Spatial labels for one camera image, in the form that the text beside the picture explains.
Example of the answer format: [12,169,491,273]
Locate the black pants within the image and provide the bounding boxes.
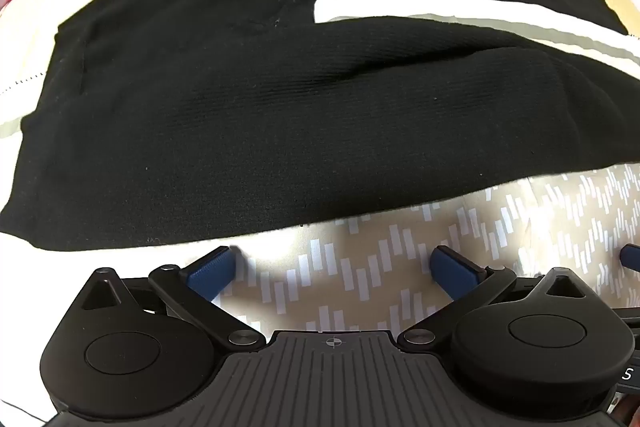
[0,0,640,253]

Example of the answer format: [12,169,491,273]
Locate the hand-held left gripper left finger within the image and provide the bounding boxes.
[79,246,265,352]

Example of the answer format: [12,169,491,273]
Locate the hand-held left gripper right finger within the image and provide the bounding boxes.
[397,245,587,353]

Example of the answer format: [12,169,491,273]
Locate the yellow and beige bed sheet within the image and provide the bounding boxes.
[0,0,640,423]

